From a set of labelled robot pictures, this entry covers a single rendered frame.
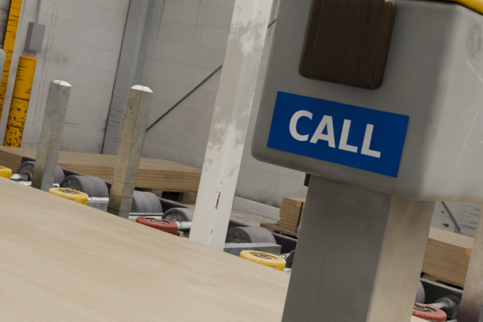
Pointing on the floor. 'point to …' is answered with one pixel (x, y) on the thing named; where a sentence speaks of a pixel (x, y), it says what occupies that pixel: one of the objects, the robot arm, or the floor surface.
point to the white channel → (233, 102)
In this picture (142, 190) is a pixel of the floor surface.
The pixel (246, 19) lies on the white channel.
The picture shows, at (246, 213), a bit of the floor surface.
